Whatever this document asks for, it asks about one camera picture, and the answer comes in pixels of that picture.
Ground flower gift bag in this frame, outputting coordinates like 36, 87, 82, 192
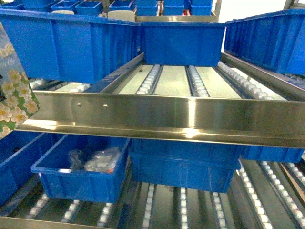
0, 25, 40, 139

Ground blue crate centre back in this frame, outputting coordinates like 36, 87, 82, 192
141, 22, 226, 67

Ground blue bin with packets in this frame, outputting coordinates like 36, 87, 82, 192
30, 135, 131, 203

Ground blue crate at left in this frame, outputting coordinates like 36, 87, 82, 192
0, 9, 141, 83

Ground blue crate right back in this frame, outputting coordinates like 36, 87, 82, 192
224, 8, 305, 75

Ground blue crate under rail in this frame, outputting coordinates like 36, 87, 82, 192
128, 139, 241, 193

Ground steel rack front rail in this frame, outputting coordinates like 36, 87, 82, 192
18, 91, 305, 148

